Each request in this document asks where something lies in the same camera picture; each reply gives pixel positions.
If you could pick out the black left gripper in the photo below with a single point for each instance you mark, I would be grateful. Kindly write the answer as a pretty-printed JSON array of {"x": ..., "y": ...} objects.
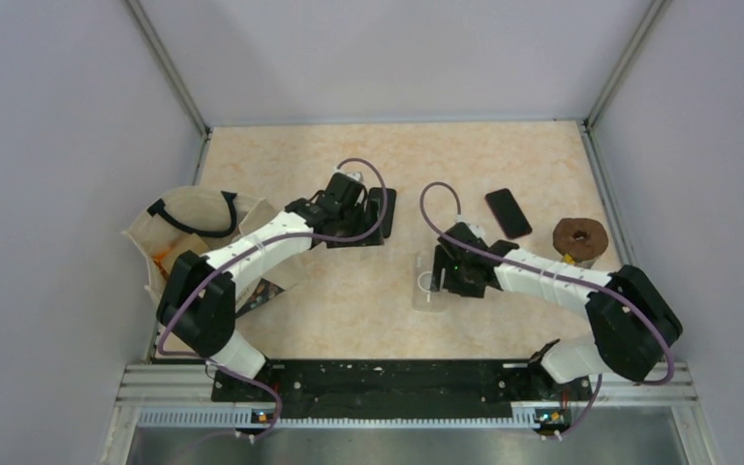
[{"x": 363, "y": 228}]

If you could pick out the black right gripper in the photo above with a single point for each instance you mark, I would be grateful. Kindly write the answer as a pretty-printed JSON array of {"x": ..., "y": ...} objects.
[{"x": 446, "y": 260}]

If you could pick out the black phone case with camera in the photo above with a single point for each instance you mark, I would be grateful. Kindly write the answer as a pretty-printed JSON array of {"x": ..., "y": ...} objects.
[{"x": 381, "y": 203}]

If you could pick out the clear magsafe phone case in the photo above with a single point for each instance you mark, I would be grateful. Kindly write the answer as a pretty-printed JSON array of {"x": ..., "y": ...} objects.
[{"x": 428, "y": 293}]

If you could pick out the purple edged smartphone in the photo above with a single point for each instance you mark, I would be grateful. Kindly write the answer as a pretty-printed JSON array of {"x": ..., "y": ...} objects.
[{"x": 508, "y": 213}]

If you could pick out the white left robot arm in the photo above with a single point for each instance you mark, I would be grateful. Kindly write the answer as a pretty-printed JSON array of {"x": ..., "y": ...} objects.
[{"x": 199, "y": 303}]

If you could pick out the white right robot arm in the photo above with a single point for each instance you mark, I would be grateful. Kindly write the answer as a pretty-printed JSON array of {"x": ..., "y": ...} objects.
[{"x": 632, "y": 326}]

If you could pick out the brown donut on cup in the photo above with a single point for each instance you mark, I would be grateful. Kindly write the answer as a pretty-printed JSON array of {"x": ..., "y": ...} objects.
[{"x": 580, "y": 241}]

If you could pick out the beige tote bag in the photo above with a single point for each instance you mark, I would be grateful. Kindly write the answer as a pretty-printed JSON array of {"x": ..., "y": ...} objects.
[{"x": 192, "y": 218}]

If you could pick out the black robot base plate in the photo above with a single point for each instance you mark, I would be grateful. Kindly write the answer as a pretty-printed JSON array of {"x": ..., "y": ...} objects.
[{"x": 399, "y": 388}]

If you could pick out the aluminium frame rail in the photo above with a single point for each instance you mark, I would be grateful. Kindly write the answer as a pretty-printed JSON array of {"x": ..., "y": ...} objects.
[{"x": 178, "y": 393}]

